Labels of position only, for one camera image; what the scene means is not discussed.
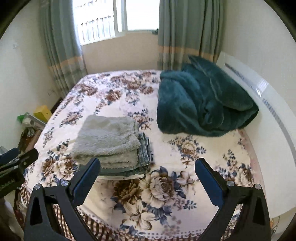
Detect dark patterned cloth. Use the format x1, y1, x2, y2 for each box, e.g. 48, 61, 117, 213
18, 128, 38, 151

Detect yellow box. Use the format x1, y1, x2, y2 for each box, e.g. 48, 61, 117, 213
33, 105, 52, 121

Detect grey fleece pants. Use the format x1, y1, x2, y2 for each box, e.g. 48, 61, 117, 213
70, 115, 141, 171

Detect grey-green curtain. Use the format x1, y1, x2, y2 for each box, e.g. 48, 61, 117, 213
157, 0, 224, 71
38, 0, 88, 93

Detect folded blue jeans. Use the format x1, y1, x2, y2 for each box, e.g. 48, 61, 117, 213
99, 132, 152, 178

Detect window with bars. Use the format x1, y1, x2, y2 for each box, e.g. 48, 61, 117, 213
73, 0, 160, 45

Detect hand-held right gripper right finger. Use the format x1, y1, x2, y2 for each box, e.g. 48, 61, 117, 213
195, 158, 271, 241

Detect bed with floral sheet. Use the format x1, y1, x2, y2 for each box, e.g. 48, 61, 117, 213
14, 70, 281, 241

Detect white long box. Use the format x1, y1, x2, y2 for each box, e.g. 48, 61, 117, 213
23, 113, 47, 129

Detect white headboard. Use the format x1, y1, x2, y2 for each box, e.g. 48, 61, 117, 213
216, 51, 296, 219

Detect teal plush blanket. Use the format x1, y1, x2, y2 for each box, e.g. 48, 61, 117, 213
157, 55, 259, 138

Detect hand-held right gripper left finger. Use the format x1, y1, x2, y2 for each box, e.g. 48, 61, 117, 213
24, 158, 101, 241

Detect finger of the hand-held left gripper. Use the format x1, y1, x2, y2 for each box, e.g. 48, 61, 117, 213
0, 148, 38, 174
0, 148, 20, 166

